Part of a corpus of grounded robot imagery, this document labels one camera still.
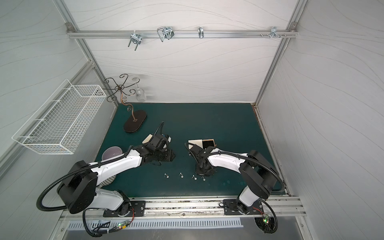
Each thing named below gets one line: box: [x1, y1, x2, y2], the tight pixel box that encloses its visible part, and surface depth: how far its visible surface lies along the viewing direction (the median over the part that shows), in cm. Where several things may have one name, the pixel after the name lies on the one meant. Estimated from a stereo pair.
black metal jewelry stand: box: [103, 74, 147, 133], surface depth 94 cm
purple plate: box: [101, 146, 123, 160], surface depth 90 cm
